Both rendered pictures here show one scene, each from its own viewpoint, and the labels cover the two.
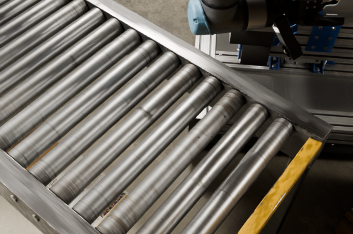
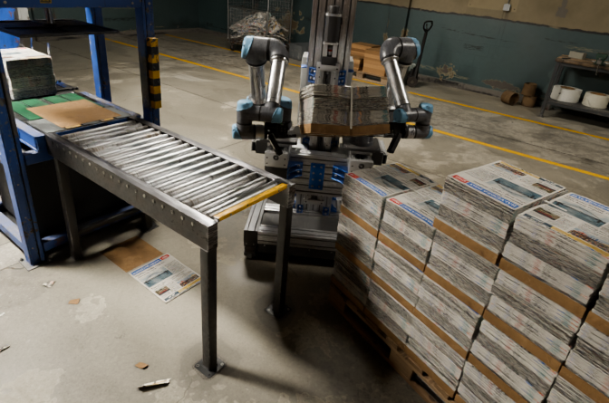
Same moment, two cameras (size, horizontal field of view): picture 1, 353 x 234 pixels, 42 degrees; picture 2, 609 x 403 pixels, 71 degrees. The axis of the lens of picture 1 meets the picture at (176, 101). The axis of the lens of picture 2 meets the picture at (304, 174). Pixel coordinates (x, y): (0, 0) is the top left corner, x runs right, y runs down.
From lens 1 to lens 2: 129 cm
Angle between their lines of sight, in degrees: 26
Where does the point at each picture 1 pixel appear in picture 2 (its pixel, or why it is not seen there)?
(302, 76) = (316, 217)
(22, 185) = (149, 189)
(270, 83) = (296, 219)
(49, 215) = (159, 196)
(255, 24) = (258, 134)
